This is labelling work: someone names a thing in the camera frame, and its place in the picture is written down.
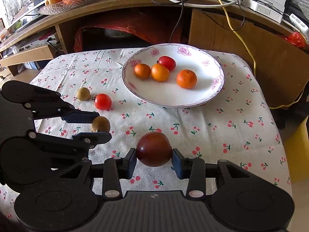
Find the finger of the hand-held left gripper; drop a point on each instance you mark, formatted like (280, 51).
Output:
(80, 117)
(93, 138)

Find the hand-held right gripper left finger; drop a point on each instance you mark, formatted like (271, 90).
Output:
(131, 162)

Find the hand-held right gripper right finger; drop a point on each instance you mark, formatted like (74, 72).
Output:
(177, 164)

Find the brown kiwi fruit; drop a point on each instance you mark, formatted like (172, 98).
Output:
(101, 125)
(83, 93)

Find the large dark red tomato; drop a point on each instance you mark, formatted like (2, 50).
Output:
(154, 149)

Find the white floral bowl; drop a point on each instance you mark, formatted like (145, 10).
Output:
(198, 94)

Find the small dark orange tangerine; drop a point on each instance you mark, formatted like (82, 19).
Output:
(142, 71)

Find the bumpy orange tangerine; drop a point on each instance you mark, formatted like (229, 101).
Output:
(186, 78)

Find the smooth orange citrus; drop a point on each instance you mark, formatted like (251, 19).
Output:
(159, 73)

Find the small red tomato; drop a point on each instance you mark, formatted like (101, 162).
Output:
(103, 101)
(167, 62)

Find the cherry printed tablecloth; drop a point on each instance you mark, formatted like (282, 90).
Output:
(217, 135)

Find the silver set-top box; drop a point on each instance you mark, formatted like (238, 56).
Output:
(31, 45)

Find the metal pot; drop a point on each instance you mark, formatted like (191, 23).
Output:
(115, 32)

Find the large red plastic bag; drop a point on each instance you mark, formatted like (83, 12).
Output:
(144, 26)

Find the black television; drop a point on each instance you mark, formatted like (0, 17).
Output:
(30, 14)

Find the yellow trash bin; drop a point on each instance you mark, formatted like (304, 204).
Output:
(298, 149)

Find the wooden television stand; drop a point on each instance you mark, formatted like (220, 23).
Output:
(241, 53)

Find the white lace cloth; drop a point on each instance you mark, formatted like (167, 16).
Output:
(17, 0)

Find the small red plastic bag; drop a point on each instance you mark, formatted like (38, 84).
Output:
(294, 40)

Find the white power strip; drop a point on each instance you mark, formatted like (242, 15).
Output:
(263, 9)

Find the white network device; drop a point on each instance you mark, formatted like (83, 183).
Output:
(299, 24)

